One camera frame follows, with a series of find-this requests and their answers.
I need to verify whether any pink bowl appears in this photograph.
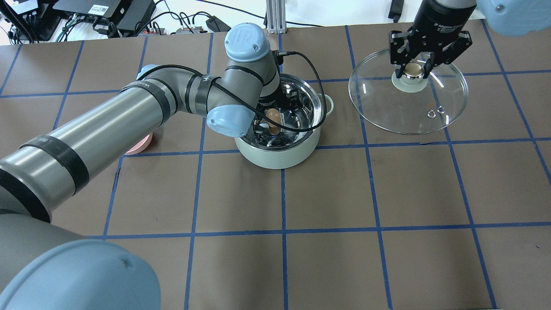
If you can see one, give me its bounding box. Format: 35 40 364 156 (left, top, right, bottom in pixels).
124 132 154 155

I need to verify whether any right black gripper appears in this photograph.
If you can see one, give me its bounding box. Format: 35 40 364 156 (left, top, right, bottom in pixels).
389 0 477 79

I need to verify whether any glass pot lid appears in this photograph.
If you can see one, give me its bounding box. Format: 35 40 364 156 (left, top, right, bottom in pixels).
348 49 469 135

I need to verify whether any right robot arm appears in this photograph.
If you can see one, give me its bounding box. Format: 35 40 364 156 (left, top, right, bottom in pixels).
388 0 551 79

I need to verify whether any brown egg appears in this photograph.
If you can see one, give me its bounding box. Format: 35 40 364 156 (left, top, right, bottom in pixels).
265 108 281 136

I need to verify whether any black red computer box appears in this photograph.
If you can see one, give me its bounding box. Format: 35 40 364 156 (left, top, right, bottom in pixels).
53 0 155 37

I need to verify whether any aluminium frame post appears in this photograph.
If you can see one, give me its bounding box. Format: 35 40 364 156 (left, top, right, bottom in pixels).
266 0 287 34

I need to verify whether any pale green steel pot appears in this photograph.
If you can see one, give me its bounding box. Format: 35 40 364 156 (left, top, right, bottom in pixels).
235 73 334 170

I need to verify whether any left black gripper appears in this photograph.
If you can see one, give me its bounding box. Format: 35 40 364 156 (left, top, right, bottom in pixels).
252 83 305 137

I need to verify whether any black power adapter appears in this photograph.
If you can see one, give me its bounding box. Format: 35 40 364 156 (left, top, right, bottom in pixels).
205 15 232 33

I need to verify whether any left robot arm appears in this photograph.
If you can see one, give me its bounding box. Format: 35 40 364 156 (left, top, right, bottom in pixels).
0 23 287 310

